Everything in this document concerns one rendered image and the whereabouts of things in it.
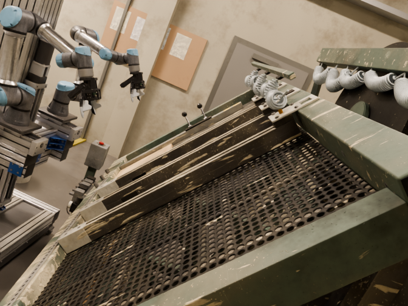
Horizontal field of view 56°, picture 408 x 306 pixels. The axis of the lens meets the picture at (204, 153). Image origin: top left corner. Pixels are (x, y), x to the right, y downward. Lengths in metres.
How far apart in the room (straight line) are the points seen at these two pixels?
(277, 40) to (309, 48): 0.42
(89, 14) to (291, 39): 2.71
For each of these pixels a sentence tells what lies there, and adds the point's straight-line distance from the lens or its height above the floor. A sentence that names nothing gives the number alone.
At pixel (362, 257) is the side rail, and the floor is 1.64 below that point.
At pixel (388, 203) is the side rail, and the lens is 0.80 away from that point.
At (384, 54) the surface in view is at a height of 2.17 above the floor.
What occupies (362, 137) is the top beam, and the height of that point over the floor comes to 1.83.
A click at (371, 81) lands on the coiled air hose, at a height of 2.03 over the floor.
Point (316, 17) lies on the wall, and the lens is 5.29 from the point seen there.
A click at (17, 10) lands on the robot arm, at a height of 1.67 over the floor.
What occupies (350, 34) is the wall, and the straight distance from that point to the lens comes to 5.34.
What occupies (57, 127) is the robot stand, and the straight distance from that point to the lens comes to 2.94.
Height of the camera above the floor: 1.87
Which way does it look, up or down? 14 degrees down
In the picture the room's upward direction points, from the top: 24 degrees clockwise
